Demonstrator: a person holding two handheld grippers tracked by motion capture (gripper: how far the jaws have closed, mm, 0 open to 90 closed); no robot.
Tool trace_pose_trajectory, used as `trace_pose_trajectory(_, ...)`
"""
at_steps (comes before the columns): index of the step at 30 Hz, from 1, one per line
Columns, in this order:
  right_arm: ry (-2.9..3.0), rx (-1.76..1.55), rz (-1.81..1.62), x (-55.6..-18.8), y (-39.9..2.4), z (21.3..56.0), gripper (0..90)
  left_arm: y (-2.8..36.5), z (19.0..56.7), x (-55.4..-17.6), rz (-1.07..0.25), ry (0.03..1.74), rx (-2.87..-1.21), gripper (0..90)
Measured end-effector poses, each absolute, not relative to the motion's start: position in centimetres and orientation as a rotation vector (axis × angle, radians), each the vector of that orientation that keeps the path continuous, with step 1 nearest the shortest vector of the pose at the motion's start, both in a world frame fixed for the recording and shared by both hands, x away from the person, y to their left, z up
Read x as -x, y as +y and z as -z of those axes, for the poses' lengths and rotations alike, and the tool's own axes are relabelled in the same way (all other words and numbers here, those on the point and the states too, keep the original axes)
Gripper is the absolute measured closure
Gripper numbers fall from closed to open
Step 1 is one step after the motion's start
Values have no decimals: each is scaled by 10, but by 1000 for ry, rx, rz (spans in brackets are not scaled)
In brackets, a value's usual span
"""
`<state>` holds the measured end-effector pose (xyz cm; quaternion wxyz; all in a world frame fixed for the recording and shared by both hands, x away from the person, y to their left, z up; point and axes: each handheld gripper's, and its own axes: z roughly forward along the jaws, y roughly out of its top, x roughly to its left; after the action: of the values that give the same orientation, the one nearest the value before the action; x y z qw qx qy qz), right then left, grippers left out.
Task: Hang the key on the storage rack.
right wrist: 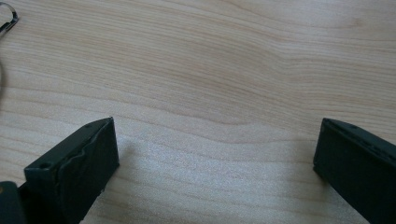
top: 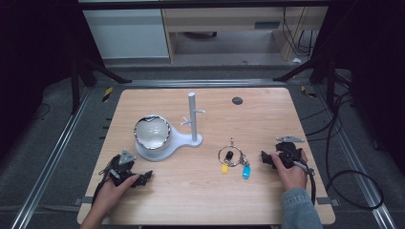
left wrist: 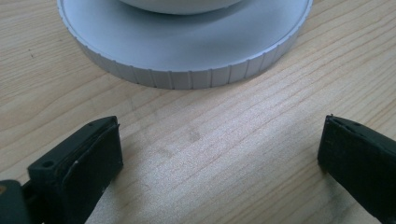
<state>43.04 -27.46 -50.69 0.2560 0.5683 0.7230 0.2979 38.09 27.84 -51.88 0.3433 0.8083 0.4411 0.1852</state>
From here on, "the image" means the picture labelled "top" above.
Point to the person's right hand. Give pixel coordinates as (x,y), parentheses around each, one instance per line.
(291,176)

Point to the aluminium floor rail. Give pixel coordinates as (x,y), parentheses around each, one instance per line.
(203,83)
(356,165)
(47,165)

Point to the light wooden desk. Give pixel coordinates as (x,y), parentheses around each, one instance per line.
(223,19)

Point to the yellow black tape strip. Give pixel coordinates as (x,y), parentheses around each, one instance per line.
(107,94)

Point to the white stand with pegs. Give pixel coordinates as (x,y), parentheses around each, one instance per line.
(186,141)

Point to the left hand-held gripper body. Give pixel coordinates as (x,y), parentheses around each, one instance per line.
(122,160)

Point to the black metal stand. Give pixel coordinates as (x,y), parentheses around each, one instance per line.
(76,82)
(318,68)

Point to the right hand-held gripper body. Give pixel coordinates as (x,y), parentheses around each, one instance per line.
(288,152)

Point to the shiny silver bowl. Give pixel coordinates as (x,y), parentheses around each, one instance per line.
(152,132)

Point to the grey table grommet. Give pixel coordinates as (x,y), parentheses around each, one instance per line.
(237,100)

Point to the person's left hand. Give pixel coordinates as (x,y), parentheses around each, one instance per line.
(110,194)

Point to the white cabinet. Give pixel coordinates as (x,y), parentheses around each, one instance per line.
(127,33)

